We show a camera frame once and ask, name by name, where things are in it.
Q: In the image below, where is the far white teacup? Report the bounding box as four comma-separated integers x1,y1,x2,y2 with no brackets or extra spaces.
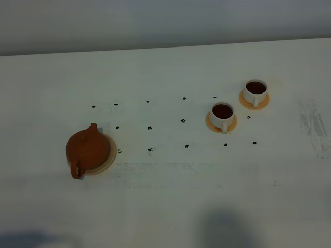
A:
243,80,267,109

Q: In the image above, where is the near orange saucer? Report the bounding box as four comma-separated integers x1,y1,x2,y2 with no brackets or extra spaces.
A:
205,112,237,134

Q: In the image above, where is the far orange saucer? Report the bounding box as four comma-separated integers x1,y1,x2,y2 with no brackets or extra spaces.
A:
239,91,270,110

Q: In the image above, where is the near white teacup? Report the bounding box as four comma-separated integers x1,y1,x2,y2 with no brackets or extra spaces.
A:
209,102,235,133

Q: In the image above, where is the orange saucer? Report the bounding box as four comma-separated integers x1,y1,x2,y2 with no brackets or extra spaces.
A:
239,91,270,110
205,112,237,134

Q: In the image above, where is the white teacup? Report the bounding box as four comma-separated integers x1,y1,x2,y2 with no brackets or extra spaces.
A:
209,102,235,133
243,80,267,109

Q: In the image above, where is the brown clay teapot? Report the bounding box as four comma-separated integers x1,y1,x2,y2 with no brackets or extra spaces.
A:
66,123,111,179

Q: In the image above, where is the beige round teapot coaster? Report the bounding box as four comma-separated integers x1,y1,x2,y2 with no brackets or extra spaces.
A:
66,134,116,176

